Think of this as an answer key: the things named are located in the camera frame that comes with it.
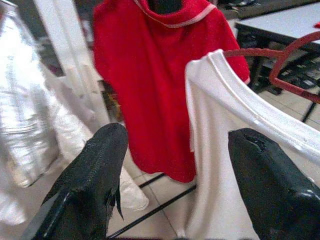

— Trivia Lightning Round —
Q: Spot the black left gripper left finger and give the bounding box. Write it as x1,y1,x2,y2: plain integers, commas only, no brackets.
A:
32,122,130,240

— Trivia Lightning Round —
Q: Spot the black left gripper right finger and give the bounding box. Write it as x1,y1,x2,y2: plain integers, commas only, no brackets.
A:
227,127,320,240

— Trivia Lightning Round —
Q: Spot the white flag print t-shirt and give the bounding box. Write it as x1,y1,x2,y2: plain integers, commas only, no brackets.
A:
184,48,320,240

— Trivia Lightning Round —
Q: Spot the red clothes hanger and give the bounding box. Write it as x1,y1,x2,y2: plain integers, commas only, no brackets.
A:
222,31,320,105

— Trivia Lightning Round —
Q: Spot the black clothes rack chrome rod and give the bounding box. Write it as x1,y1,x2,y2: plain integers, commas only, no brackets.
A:
107,172,198,238

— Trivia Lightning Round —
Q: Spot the plain white t-shirt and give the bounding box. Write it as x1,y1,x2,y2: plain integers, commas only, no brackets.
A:
0,0,63,226

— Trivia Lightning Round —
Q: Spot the white jacket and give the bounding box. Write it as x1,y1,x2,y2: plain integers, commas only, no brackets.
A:
33,0,150,211

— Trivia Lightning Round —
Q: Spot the red polo shirt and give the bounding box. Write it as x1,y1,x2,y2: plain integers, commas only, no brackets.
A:
92,0,251,183

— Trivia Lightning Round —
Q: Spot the white table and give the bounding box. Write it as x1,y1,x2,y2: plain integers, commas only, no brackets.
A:
234,2,320,123

